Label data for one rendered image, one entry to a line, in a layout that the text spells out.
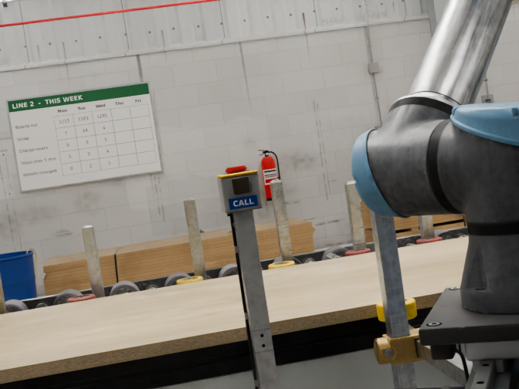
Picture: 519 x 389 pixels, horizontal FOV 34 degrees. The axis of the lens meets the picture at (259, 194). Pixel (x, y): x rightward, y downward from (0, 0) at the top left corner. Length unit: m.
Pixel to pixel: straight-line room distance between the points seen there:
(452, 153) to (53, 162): 7.80
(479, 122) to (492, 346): 0.24
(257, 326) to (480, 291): 0.67
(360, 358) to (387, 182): 0.85
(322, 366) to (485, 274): 0.89
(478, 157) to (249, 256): 0.67
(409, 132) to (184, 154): 7.69
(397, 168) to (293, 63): 7.92
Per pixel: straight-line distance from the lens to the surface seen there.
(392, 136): 1.05
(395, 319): 1.61
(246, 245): 1.53
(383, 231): 1.58
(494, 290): 0.96
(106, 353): 1.74
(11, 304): 3.06
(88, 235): 2.61
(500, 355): 0.95
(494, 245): 0.96
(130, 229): 8.68
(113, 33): 8.77
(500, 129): 0.95
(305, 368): 1.81
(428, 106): 1.07
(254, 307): 1.55
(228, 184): 1.50
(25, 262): 7.06
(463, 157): 0.97
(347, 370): 1.83
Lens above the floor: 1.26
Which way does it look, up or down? 3 degrees down
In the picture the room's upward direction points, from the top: 8 degrees counter-clockwise
